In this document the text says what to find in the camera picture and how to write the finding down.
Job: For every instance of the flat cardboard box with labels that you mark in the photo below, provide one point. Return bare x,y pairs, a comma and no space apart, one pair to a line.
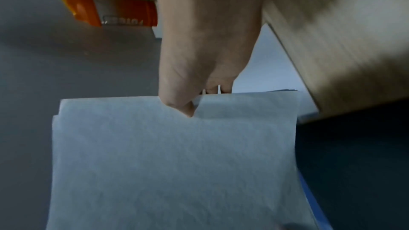
335,47

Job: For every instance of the blue plastic folder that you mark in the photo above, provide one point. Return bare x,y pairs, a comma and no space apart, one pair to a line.
314,203

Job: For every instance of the person's right hand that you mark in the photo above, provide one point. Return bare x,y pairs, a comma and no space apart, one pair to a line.
207,34

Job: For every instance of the orange drink bottle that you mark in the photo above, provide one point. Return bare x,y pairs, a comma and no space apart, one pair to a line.
83,9

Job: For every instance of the thin white paper batch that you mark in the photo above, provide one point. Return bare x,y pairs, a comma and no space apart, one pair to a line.
159,160

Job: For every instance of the green paper folder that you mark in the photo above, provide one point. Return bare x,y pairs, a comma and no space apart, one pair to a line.
351,173

